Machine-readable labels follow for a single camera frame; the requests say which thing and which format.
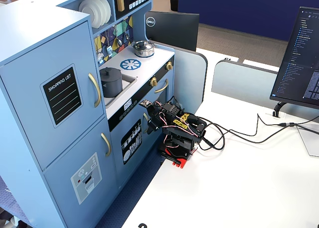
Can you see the gray pot lid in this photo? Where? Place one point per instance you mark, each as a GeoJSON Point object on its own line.
{"type": "Point", "coordinates": [112, 74]}

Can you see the gold stove knob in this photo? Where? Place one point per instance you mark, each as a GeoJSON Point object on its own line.
{"type": "Point", "coordinates": [169, 65]}
{"type": "Point", "coordinates": [153, 82]}

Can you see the steel ladle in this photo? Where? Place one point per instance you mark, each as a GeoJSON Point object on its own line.
{"type": "Point", "coordinates": [119, 42]}

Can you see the fridge door with shopping list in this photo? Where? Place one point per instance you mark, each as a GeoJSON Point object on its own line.
{"type": "Point", "coordinates": [25, 113]}

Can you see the dishwasher door with cutlery print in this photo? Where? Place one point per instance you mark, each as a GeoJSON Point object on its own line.
{"type": "Point", "coordinates": [115, 163]}

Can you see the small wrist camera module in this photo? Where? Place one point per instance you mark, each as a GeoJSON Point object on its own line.
{"type": "Point", "coordinates": [145, 103]}

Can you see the gray pot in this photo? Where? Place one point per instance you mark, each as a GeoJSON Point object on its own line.
{"type": "Point", "coordinates": [112, 88]}

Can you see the fridge door with dispenser print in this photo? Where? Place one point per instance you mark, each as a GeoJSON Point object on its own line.
{"type": "Point", "coordinates": [82, 148]}

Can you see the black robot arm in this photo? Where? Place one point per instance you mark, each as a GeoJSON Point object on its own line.
{"type": "Point", "coordinates": [179, 138]}

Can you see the red arm base mount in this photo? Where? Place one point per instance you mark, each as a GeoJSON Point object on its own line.
{"type": "Point", "coordinates": [183, 163]}

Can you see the white toy plate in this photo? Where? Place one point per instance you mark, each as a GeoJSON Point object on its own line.
{"type": "Point", "coordinates": [86, 11]}
{"type": "Point", "coordinates": [99, 13]}
{"type": "Point", "coordinates": [107, 8]}

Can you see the gray desk divider panel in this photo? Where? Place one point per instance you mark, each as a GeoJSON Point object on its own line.
{"type": "Point", "coordinates": [192, 80]}
{"type": "Point", "coordinates": [239, 83]}

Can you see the gray flat plate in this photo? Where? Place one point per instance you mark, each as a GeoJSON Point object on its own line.
{"type": "Point", "coordinates": [310, 143]}

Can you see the black Dell monitor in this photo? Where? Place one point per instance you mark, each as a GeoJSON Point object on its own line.
{"type": "Point", "coordinates": [174, 28]}

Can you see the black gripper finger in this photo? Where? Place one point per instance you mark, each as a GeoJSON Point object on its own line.
{"type": "Point", "coordinates": [158, 126]}
{"type": "Point", "coordinates": [150, 128]}

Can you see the steel spatula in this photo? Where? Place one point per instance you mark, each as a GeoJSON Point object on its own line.
{"type": "Point", "coordinates": [109, 50]}

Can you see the gray toy sink basin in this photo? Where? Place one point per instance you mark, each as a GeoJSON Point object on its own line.
{"type": "Point", "coordinates": [128, 82]}

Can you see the shiny steel pot lid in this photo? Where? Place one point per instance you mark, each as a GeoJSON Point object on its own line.
{"type": "Point", "coordinates": [142, 45]}

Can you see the black trash can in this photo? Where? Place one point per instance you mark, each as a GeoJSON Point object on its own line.
{"type": "Point", "coordinates": [173, 1]}

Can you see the steel skimmer utensil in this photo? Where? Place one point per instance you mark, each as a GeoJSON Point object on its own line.
{"type": "Point", "coordinates": [100, 56]}

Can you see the black microwave door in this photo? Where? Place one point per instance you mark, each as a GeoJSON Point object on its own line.
{"type": "Point", "coordinates": [127, 6]}

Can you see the small black round object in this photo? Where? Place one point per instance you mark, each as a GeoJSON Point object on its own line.
{"type": "Point", "coordinates": [142, 225]}

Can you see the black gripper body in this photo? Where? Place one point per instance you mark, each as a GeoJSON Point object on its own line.
{"type": "Point", "coordinates": [151, 125]}

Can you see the monitor with lit screen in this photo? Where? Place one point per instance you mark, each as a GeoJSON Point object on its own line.
{"type": "Point", "coordinates": [299, 63]}

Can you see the blue wooden toy kitchen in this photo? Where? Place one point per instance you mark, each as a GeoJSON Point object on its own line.
{"type": "Point", "coordinates": [37, 38]}

